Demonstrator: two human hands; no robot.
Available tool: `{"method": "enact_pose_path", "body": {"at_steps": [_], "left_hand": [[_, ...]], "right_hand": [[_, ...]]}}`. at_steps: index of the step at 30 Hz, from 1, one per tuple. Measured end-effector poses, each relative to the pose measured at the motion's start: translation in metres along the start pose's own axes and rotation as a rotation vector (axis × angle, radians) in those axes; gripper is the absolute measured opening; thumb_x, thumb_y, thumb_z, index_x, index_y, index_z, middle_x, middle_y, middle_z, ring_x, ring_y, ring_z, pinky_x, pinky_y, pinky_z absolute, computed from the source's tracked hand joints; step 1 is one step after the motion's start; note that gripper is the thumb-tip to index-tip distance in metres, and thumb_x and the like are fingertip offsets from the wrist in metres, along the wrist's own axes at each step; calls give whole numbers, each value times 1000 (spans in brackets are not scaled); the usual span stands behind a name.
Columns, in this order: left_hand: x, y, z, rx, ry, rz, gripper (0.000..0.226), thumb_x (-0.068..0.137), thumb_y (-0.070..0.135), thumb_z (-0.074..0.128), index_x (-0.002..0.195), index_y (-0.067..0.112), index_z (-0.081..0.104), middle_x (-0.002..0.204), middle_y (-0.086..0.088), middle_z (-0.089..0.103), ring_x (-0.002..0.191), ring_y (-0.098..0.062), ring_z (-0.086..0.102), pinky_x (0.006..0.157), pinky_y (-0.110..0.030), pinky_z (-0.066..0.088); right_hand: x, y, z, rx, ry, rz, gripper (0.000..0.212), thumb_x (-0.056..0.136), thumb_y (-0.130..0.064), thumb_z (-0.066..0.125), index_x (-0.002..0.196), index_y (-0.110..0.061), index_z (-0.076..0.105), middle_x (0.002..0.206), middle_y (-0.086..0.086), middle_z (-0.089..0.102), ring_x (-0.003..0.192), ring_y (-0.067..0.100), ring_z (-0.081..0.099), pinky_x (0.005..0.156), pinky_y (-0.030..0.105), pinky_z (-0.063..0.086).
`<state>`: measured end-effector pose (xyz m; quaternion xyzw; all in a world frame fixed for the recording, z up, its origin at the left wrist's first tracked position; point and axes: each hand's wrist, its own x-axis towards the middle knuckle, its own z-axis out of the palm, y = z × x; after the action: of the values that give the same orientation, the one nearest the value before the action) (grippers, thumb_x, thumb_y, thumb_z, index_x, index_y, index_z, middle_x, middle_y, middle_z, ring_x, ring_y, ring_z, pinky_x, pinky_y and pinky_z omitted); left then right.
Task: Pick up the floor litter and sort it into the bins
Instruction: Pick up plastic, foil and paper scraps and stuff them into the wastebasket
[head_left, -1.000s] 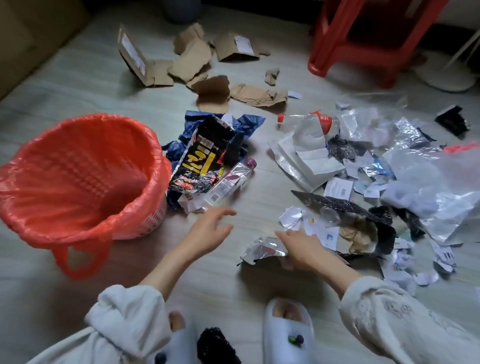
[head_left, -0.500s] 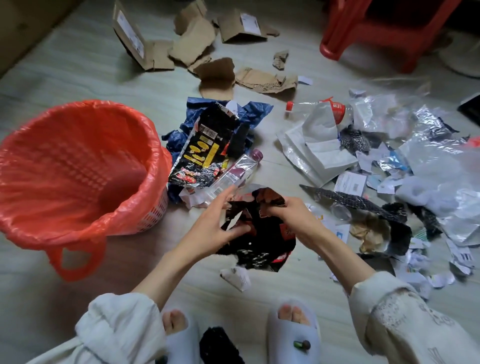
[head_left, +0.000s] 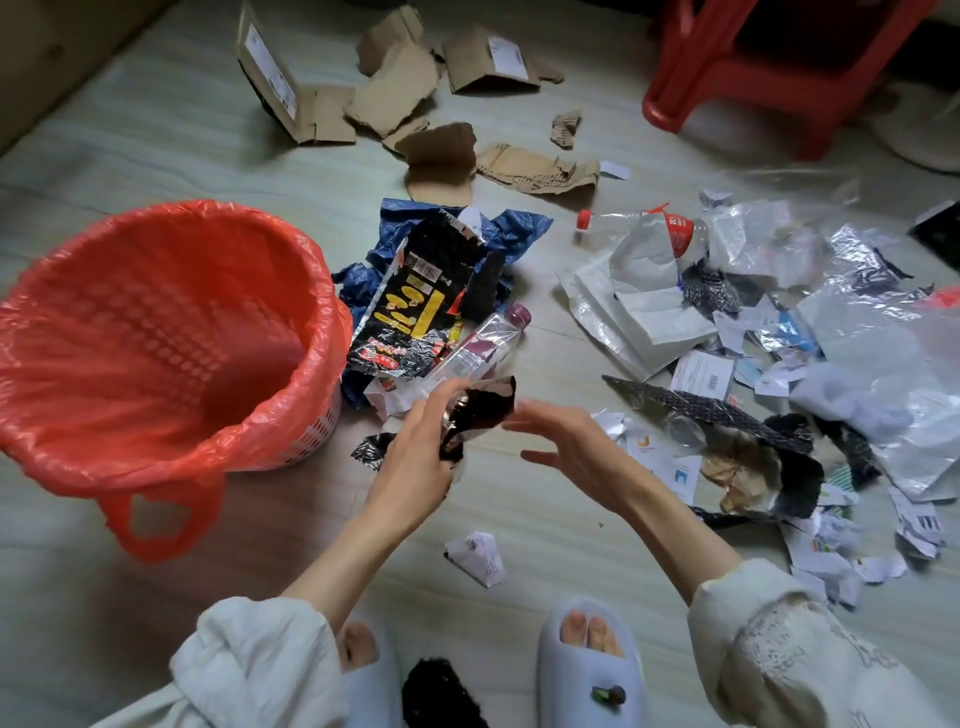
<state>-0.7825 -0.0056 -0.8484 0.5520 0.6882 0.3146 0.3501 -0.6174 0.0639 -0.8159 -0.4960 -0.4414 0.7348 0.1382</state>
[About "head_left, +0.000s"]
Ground person's left hand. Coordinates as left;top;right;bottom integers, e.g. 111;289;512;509
365;377;472;526

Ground person's right hand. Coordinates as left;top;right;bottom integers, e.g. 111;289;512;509
502;399;654;519

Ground black shiny wrapper piece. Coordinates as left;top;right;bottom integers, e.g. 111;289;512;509
350;374;519;472

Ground white paper wad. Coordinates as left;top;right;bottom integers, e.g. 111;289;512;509
443;531;508;591

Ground black patterned plastic piece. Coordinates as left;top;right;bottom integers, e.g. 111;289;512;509
679;260;742;318
602;373;826;524
813;416;885;490

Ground white bubble padded envelope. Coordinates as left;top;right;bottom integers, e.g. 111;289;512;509
558;258;721;382

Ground tan paper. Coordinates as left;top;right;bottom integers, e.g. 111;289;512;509
699;434;784;514

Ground clear bottle purple cap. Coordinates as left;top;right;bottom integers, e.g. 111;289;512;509
414;302;533;400

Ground black yellow snack wrapper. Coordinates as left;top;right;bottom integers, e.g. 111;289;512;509
346;209;489;380

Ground black plastic sheet piece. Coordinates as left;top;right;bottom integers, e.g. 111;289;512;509
455;251;511;325

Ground white poly mailer bag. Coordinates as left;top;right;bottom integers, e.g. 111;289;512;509
607;213;721;346

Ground pile of white paper scraps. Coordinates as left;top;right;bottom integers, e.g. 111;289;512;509
592;187;948;610

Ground blue white torn packet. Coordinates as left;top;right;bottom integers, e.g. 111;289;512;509
772;308;820;354

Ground white foam block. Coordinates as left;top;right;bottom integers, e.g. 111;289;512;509
788;361;875;421

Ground blue plastic bag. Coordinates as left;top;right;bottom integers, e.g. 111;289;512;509
332;197;555;412

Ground clear bottle red label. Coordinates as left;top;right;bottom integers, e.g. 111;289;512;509
575;202;712;262

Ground clear crinkled plastic bag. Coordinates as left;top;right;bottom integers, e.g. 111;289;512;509
701;168;864;290

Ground waste basket with red bag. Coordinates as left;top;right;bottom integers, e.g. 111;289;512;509
0;198;355;565

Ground silver foil wrapper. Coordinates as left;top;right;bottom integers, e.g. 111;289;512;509
824;224;915;295

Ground torn cardboard pieces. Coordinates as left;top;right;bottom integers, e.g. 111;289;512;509
236;3;603;209

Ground person's left forearm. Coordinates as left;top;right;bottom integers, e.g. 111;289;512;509
281;498;414;635

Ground person's right foot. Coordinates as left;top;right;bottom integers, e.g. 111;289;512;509
560;608;625;660

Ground person's foot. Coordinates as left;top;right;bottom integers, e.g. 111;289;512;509
560;608;625;660
337;622;380;673

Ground person's left foot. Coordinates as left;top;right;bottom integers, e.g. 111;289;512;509
337;622;380;673

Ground person's white left sleeve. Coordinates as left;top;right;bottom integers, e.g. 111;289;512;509
89;596;350;728

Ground person's printed right sleeve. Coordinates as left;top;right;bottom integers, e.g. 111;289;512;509
687;558;954;728

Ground light blue right slipper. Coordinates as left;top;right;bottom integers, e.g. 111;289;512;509
536;597;648;728

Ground light blue slipper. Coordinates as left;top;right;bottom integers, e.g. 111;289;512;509
341;614;406;728
536;597;648;728

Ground light blue left slipper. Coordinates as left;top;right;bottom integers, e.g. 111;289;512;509
341;614;406;728

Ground red plastic stool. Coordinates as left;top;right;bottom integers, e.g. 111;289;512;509
642;0;943;161

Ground white round stand base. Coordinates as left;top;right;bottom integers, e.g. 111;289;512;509
869;86;960;176

